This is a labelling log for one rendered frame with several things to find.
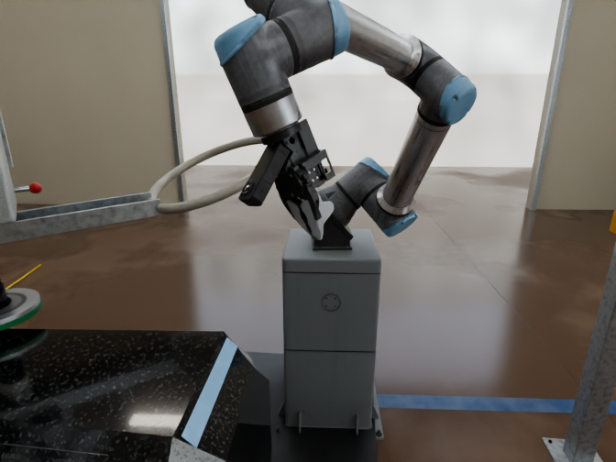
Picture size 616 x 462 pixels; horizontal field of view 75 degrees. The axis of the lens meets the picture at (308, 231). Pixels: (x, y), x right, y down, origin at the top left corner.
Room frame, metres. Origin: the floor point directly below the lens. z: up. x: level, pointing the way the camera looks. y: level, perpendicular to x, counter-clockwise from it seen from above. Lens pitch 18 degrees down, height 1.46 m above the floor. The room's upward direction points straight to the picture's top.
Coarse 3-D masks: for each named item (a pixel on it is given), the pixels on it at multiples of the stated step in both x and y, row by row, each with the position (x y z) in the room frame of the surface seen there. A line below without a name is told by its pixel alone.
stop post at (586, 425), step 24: (600, 312) 1.34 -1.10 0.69; (600, 336) 1.31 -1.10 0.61; (600, 360) 1.28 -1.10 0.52; (600, 384) 1.28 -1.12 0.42; (576, 408) 1.34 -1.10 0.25; (600, 408) 1.27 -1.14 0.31; (576, 432) 1.30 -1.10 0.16; (600, 432) 1.27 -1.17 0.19; (552, 456) 1.32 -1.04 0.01; (576, 456) 1.28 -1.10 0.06
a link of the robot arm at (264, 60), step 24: (240, 24) 0.65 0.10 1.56; (264, 24) 0.68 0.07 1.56; (216, 48) 0.67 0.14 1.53; (240, 48) 0.64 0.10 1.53; (264, 48) 0.66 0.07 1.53; (288, 48) 0.67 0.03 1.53; (240, 72) 0.65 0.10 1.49; (264, 72) 0.65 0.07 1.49; (288, 72) 0.69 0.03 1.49; (240, 96) 0.67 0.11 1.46; (264, 96) 0.65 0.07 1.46
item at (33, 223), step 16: (144, 192) 1.26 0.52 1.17; (48, 208) 1.11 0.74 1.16; (64, 208) 1.13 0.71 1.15; (80, 208) 1.15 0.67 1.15; (96, 208) 1.08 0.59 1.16; (112, 208) 1.10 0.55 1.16; (128, 208) 1.12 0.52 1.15; (144, 208) 1.15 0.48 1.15; (16, 224) 0.97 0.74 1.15; (32, 224) 0.99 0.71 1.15; (48, 224) 1.01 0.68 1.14; (64, 224) 1.03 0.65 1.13; (80, 224) 1.05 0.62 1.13; (96, 224) 1.07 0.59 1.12; (0, 240) 0.95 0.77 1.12; (16, 240) 0.97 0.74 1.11
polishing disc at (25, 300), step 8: (16, 288) 1.07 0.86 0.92; (24, 288) 1.07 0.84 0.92; (8, 296) 1.02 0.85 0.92; (16, 296) 1.02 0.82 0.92; (24, 296) 1.02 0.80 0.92; (32, 296) 1.02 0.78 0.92; (16, 304) 0.97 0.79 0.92; (24, 304) 0.97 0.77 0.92; (32, 304) 0.97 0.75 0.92; (0, 312) 0.93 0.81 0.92; (8, 312) 0.93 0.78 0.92; (16, 312) 0.93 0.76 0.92; (24, 312) 0.94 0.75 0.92; (0, 320) 0.89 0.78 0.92; (8, 320) 0.91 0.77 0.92
